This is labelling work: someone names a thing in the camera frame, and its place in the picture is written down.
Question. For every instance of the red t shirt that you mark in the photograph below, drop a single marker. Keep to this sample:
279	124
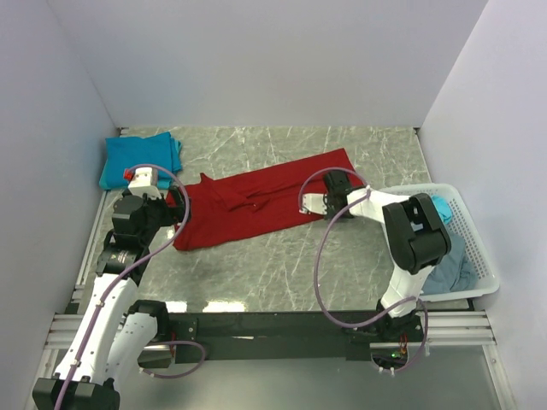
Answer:
250	204

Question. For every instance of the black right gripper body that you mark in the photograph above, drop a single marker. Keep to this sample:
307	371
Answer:
331	212

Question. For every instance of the aluminium frame rail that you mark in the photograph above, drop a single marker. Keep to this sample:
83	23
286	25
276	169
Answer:
452	328

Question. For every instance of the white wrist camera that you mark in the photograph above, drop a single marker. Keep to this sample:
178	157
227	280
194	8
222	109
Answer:
142	182
313	203

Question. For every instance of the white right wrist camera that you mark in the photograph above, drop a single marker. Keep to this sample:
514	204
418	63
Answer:
313	203

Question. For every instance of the grey blue t shirt in basket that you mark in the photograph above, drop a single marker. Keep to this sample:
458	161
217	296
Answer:
454	273

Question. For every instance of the white plastic basket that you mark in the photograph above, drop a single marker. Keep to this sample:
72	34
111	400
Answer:
462	225

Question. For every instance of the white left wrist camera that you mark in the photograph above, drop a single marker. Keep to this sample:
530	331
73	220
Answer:
142	182

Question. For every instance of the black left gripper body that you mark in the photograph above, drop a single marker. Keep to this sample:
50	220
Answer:
160	214

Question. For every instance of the folded blue t shirt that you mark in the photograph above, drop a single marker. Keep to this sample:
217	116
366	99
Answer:
124	152

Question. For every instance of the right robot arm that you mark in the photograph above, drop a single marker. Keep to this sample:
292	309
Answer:
416	238

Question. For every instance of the teal t shirt in basket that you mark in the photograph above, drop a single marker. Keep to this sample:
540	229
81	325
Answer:
443	208

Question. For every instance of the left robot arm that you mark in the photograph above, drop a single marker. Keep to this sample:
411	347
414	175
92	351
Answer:
116	326

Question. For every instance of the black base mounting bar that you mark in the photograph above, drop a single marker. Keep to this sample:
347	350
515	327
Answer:
285	335

